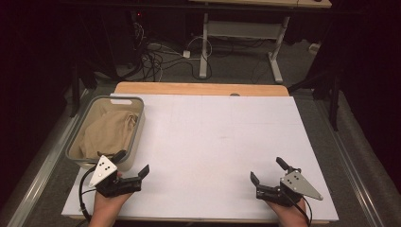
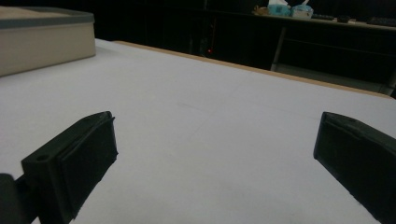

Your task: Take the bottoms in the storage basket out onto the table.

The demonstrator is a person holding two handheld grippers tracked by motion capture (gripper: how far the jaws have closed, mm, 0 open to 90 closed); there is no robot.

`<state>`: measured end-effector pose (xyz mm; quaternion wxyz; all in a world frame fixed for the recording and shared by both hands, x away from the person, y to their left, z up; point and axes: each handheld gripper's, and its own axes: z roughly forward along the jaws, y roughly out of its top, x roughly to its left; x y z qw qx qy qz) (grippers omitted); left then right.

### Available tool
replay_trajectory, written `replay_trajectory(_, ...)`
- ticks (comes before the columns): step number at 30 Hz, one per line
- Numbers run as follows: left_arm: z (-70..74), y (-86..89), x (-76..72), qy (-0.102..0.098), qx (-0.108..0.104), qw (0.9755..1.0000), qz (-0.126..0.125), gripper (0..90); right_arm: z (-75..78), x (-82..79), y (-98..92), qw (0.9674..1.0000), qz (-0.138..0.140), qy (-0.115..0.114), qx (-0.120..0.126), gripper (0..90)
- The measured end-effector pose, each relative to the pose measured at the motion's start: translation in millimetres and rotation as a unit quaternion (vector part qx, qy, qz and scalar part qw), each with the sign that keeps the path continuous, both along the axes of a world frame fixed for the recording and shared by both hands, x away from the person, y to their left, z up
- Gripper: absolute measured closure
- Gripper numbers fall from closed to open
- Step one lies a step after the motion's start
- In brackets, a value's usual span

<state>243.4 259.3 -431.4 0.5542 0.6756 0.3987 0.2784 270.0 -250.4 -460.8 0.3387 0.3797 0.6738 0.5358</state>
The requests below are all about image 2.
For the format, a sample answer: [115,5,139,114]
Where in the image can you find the yellow-brown small object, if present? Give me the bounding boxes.
[252,6,269,17]

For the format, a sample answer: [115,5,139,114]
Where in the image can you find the beige box with grey rim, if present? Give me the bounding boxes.
[0,6,97,77]

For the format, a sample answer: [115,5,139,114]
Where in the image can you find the dark background desk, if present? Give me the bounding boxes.
[205,7,396,96]

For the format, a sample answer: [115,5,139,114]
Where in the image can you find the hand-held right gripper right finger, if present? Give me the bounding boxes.
[313,111,396,224]

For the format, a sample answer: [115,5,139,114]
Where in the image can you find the black remote control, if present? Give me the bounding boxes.
[311,13,336,21]

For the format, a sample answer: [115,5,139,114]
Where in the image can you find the white and blue tissue pack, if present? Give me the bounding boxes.
[290,0,314,19]

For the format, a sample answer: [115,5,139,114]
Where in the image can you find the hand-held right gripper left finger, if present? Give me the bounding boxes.
[21,110,119,224]

